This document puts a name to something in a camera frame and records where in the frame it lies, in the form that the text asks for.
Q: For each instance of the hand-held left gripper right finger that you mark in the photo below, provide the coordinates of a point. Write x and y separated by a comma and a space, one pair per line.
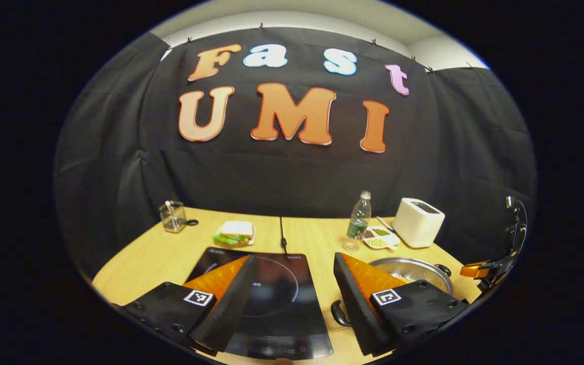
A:
355, 304

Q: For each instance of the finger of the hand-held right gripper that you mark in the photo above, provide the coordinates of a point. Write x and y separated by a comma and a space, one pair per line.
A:
474, 270

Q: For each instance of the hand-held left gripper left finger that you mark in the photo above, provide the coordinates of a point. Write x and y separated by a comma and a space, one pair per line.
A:
231, 309

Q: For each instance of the black induction cooktop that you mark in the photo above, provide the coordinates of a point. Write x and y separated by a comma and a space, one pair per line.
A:
282, 324

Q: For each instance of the heap of yellow soybeans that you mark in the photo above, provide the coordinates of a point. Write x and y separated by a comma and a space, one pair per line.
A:
407, 279

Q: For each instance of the white divided plate of beans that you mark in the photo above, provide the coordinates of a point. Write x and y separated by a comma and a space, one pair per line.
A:
379, 238

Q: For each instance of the white toaster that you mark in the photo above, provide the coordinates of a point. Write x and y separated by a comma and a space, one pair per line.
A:
416, 225

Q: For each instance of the small white plate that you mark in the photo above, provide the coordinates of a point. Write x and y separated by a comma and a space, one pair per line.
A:
252, 237

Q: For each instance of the clear plastic water bottle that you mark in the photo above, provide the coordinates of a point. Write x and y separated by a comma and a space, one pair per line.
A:
359, 223

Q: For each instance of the clear glass utensil holder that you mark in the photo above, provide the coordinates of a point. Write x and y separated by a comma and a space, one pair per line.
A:
173, 220

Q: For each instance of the black backdrop cloth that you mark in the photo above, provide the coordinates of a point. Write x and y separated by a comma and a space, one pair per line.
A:
297, 177

